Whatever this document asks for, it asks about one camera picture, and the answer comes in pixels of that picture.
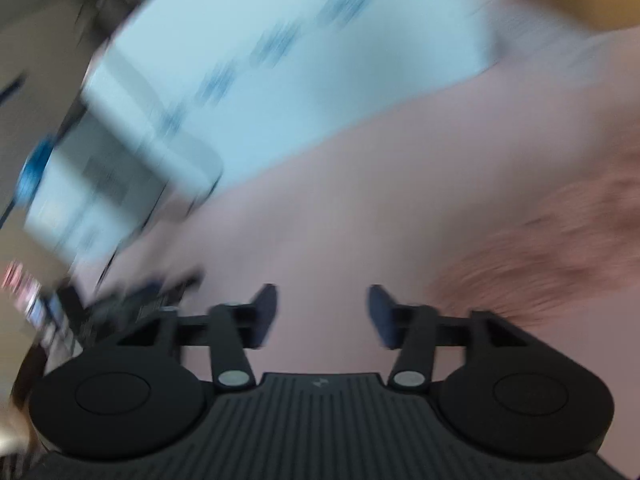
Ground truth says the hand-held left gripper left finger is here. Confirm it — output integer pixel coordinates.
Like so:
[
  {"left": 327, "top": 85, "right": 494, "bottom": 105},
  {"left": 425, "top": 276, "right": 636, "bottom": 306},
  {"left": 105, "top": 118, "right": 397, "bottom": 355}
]
[{"left": 117, "top": 284, "right": 279, "bottom": 392}]

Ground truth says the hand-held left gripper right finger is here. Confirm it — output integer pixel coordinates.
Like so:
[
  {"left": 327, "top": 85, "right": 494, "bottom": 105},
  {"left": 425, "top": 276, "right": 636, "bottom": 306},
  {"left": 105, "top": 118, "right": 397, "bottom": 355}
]
[{"left": 368, "top": 284, "right": 546, "bottom": 392}]

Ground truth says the pink knitted sweater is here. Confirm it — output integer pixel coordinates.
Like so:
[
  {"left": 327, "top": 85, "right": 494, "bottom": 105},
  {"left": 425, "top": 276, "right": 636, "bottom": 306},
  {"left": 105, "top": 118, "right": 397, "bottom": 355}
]
[{"left": 425, "top": 145, "right": 640, "bottom": 333}]

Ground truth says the dark brown folded garment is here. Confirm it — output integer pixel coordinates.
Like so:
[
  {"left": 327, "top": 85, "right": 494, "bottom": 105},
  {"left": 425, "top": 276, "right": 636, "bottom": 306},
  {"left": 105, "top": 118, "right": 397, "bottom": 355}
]
[{"left": 60, "top": 270, "right": 206, "bottom": 346}]

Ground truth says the small white box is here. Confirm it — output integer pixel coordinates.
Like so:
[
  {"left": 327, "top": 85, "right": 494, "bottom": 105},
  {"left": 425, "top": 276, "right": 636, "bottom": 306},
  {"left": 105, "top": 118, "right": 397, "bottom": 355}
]
[{"left": 22, "top": 110, "right": 223, "bottom": 266}]

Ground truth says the large white printed box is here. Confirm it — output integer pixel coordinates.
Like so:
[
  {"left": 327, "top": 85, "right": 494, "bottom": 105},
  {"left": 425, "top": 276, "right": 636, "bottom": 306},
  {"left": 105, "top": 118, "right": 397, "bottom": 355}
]
[{"left": 82, "top": 0, "right": 501, "bottom": 196}]

